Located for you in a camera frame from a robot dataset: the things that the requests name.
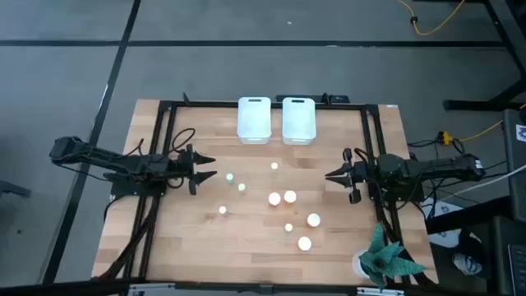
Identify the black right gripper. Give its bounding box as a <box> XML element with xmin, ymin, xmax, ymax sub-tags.
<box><xmin>325</xmin><ymin>147</ymin><xmax>374</xmax><ymax>205</ymax></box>

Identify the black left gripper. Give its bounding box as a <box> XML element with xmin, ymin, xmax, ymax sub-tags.
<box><xmin>168</xmin><ymin>144</ymin><xmax>218</xmax><ymax>196</ymax></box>

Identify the white plastic bin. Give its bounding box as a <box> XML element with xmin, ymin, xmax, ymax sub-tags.
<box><xmin>281</xmin><ymin>96</ymin><xmax>317</xmax><ymax>146</ymax></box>
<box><xmin>237</xmin><ymin>96</ymin><xmax>273</xmax><ymax>146</ymax></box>

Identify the black mounting bar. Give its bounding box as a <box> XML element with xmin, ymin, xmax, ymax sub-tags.
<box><xmin>275</xmin><ymin>93</ymin><xmax>351</xmax><ymax>104</ymax></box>

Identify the white plant pot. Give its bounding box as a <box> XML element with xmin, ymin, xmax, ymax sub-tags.
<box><xmin>352</xmin><ymin>249</ymin><xmax>373</xmax><ymax>280</ymax></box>

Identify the teal paper plant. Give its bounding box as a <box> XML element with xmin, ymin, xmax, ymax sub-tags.
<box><xmin>358</xmin><ymin>223</ymin><xmax>427</xmax><ymax>291</ymax></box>

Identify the white printed paper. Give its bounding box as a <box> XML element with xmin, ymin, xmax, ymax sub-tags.
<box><xmin>422</xmin><ymin>197</ymin><xmax>466</xmax><ymax>247</ymax></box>

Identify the white crumpled cloth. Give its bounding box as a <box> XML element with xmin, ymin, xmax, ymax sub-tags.
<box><xmin>451</xmin><ymin>252</ymin><xmax>484</xmax><ymax>276</ymax></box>

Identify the black equipment case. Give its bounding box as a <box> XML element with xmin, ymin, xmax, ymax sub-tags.
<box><xmin>427</xmin><ymin>215</ymin><xmax>526</xmax><ymax>296</ymax></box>

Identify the black computer tower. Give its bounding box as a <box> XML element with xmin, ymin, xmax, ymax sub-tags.
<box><xmin>503</xmin><ymin>109</ymin><xmax>526</xmax><ymax>223</ymax></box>

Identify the black desk leg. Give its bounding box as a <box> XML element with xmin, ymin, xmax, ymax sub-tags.
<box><xmin>442</xmin><ymin>0</ymin><xmax>526</xmax><ymax>112</ymax></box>

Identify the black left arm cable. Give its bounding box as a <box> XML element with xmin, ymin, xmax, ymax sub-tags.
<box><xmin>170</xmin><ymin>127</ymin><xmax>196</xmax><ymax>155</ymax></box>

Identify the black aluminium table frame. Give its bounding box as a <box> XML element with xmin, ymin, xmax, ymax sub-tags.
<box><xmin>98</xmin><ymin>92</ymin><xmax>436</xmax><ymax>287</ymax></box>

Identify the yellow cable with plug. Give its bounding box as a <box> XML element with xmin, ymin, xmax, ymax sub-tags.
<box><xmin>437</xmin><ymin>104</ymin><xmax>526</xmax><ymax>146</ymax></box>

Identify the white cable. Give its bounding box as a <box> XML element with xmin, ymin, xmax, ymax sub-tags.
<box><xmin>441</xmin><ymin>163</ymin><xmax>526</xmax><ymax>202</ymax></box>

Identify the yellow floor cable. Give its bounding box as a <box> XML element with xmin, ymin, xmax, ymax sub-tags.
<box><xmin>396</xmin><ymin>0</ymin><xmax>468</xmax><ymax>37</ymax></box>

